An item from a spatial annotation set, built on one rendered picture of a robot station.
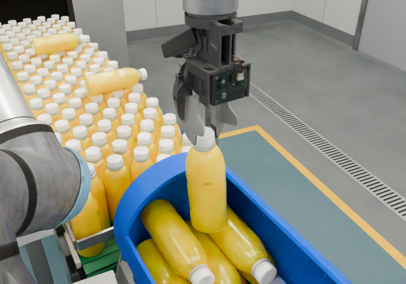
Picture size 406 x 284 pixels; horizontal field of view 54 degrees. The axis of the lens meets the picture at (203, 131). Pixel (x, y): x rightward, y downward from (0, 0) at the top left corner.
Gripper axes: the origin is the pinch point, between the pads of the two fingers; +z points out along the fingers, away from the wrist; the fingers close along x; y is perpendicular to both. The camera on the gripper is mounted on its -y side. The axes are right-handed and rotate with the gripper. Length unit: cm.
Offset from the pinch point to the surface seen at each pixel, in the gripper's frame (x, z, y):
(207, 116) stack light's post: 34, 32, -54
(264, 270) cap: 4.0, 22.0, 14.1
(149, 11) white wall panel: 172, 96, -422
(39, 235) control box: -28, 33, -26
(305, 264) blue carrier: 12.8, 24.7, 15.2
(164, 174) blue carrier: -4.6, 11.3, -6.3
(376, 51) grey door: 365, 124, -225
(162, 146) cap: 6.9, 24.0, -32.9
